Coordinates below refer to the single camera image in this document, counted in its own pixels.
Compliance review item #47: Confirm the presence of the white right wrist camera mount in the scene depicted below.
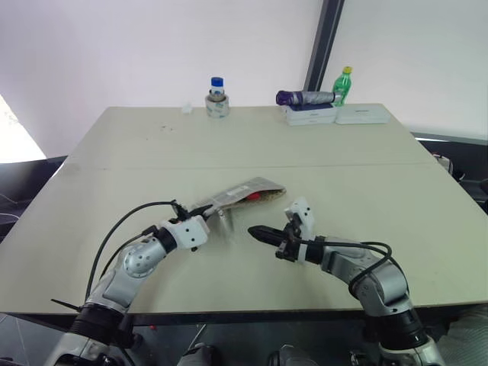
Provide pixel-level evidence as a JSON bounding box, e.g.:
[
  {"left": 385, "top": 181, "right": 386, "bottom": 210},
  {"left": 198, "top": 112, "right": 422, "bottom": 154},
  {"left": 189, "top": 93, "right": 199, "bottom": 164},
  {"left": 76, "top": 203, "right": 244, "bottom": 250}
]
[{"left": 284, "top": 196, "right": 317, "bottom": 265}]

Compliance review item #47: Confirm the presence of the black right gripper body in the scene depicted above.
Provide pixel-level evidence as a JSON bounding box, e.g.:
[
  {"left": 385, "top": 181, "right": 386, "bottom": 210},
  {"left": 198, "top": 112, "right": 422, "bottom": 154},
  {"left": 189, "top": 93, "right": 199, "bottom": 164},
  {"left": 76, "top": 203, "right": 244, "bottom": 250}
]
[{"left": 274, "top": 220, "right": 303, "bottom": 264}]

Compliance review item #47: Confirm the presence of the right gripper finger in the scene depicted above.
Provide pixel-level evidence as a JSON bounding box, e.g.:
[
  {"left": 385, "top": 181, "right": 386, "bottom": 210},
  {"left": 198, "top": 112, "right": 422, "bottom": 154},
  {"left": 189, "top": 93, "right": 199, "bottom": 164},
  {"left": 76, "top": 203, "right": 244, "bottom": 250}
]
[
  {"left": 248, "top": 231, "right": 285, "bottom": 249},
  {"left": 247, "top": 225, "right": 285, "bottom": 239}
]

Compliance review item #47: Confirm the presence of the white tape roll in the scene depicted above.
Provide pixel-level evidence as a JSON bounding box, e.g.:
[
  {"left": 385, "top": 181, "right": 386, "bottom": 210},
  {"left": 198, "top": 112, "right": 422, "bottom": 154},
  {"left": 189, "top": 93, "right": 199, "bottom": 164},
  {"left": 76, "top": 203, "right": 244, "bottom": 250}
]
[{"left": 204, "top": 92, "right": 231, "bottom": 119}]

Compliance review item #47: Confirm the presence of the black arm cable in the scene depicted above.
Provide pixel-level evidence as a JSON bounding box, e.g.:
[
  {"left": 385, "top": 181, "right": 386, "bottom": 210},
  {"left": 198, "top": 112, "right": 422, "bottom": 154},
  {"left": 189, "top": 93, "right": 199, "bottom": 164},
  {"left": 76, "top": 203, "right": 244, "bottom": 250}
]
[
  {"left": 300, "top": 235, "right": 394, "bottom": 295},
  {"left": 51, "top": 199, "right": 188, "bottom": 313}
]

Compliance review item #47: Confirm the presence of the silver snack bag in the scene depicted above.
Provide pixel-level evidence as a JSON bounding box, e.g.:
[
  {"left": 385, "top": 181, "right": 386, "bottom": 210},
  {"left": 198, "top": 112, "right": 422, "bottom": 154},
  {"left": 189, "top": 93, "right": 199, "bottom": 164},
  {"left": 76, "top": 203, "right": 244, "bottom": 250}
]
[{"left": 189, "top": 175, "right": 287, "bottom": 232}]

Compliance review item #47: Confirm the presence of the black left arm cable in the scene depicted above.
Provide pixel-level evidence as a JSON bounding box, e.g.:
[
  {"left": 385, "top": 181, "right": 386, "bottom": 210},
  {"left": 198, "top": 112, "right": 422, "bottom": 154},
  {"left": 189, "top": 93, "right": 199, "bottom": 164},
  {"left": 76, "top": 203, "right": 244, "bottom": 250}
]
[{"left": 51, "top": 199, "right": 188, "bottom": 313}]

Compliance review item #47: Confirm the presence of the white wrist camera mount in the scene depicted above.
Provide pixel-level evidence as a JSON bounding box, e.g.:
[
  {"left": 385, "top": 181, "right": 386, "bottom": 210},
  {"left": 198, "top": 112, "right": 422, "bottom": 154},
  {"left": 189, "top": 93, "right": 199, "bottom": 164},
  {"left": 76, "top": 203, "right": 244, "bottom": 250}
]
[
  {"left": 284, "top": 196, "right": 317, "bottom": 265},
  {"left": 161, "top": 214, "right": 210, "bottom": 252}
]

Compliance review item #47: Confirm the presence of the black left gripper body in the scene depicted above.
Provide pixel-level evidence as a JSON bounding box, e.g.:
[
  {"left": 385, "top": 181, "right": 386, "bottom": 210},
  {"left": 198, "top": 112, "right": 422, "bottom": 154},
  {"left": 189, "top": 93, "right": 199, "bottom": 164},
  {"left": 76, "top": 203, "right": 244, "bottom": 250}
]
[{"left": 178, "top": 208, "right": 204, "bottom": 223}]

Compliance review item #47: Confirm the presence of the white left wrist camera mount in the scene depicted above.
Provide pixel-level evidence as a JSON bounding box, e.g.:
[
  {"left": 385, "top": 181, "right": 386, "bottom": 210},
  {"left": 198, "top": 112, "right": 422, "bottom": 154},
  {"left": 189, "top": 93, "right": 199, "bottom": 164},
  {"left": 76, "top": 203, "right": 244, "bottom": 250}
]
[{"left": 161, "top": 214, "right": 210, "bottom": 252}]

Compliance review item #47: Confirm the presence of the folded purple grey umbrella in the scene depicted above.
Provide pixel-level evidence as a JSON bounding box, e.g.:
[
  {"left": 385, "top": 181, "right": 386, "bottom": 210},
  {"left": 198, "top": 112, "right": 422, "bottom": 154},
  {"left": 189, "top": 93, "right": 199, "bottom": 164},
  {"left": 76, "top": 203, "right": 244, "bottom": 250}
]
[{"left": 274, "top": 89, "right": 337, "bottom": 108}]

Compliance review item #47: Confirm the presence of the flat white box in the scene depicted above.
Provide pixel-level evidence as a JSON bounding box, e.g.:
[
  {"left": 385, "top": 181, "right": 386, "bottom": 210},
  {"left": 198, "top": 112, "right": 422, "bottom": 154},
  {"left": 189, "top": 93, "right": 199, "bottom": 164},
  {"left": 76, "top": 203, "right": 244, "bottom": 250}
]
[{"left": 335, "top": 103, "right": 391, "bottom": 125}]

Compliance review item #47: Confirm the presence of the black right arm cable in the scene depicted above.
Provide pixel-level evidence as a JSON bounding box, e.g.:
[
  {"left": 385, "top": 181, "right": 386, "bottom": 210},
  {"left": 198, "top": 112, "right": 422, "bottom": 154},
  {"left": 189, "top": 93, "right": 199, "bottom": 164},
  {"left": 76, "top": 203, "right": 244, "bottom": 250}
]
[{"left": 300, "top": 235, "right": 394, "bottom": 295}]

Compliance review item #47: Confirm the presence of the white box with blue lid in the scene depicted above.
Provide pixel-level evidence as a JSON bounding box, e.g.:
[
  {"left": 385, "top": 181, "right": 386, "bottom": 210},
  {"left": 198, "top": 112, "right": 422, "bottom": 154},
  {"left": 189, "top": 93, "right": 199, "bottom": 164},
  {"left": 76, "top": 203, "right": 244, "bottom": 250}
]
[{"left": 282, "top": 104, "right": 339, "bottom": 127}]

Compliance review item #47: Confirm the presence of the dark rounded grey shape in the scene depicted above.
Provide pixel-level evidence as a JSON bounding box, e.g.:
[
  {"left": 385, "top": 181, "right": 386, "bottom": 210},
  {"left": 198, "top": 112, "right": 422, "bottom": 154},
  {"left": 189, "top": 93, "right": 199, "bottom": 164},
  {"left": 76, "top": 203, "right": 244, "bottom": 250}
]
[
  {"left": 178, "top": 342, "right": 219, "bottom": 366},
  {"left": 266, "top": 344, "right": 318, "bottom": 366}
]

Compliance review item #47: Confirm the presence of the clear bottle with blue cap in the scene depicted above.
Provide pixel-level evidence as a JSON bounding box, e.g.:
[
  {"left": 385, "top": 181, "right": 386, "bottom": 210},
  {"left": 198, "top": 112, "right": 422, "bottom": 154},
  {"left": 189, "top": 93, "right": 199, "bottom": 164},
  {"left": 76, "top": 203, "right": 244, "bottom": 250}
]
[{"left": 209, "top": 75, "right": 226, "bottom": 97}]

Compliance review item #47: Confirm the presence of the green bottle with yellow cap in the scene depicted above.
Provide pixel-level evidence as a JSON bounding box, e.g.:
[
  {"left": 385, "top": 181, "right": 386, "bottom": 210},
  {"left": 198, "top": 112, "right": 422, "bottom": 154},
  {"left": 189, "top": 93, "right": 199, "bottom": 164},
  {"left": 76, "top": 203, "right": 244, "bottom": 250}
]
[{"left": 332, "top": 66, "right": 354, "bottom": 108}]

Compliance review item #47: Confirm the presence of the dark window frame post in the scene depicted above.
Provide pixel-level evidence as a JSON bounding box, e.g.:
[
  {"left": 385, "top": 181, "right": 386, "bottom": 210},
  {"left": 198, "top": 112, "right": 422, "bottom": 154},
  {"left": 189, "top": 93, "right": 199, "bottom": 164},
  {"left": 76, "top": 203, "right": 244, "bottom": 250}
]
[{"left": 304, "top": 0, "right": 346, "bottom": 93}]

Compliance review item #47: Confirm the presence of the black table frame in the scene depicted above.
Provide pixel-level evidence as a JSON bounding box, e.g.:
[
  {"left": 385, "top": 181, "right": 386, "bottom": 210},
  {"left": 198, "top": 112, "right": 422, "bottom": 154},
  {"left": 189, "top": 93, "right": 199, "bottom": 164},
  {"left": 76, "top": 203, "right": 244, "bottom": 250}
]
[{"left": 0, "top": 303, "right": 488, "bottom": 339}]

